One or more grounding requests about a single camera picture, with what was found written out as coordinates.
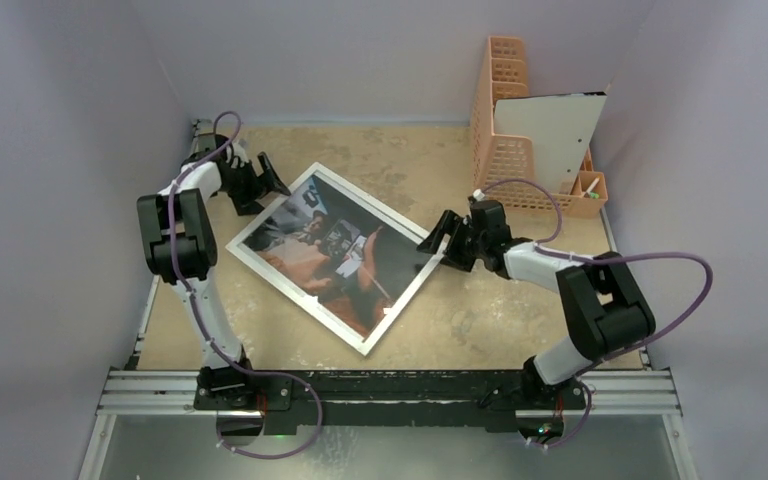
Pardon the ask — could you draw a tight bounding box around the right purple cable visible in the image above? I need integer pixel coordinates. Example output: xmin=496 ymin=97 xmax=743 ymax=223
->
xmin=470 ymin=178 xmax=715 ymax=379

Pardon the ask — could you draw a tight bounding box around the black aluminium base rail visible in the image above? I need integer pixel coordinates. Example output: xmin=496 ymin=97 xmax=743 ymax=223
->
xmin=95 ymin=369 xmax=683 ymax=435

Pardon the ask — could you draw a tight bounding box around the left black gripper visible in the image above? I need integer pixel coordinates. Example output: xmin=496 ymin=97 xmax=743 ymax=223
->
xmin=219 ymin=156 xmax=290 ymax=218

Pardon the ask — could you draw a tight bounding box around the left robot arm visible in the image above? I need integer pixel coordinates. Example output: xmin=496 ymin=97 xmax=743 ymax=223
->
xmin=136 ymin=133 xmax=290 ymax=409

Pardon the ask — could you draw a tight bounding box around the orange plastic file organizer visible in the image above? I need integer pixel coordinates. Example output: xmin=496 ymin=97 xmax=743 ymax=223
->
xmin=470 ymin=36 xmax=609 ymax=218

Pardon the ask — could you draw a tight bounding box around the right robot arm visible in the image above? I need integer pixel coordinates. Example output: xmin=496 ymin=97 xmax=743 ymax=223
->
xmin=417 ymin=200 xmax=656 ymax=407

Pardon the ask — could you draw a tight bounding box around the white board sheet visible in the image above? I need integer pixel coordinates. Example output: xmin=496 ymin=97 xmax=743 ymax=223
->
xmin=494 ymin=92 xmax=607 ymax=194

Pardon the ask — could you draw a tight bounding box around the printed photo of driver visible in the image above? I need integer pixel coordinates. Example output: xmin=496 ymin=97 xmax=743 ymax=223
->
xmin=240 ymin=173 xmax=435 ymax=340

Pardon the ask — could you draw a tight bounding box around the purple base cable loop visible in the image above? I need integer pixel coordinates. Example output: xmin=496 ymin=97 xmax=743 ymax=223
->
xmin=216 ymin=377 xmax=324 ymax=462

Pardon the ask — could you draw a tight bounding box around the white marker pen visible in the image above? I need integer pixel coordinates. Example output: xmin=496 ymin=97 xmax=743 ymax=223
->
xmin=582 ymin=177 xmax=601 ymax=199

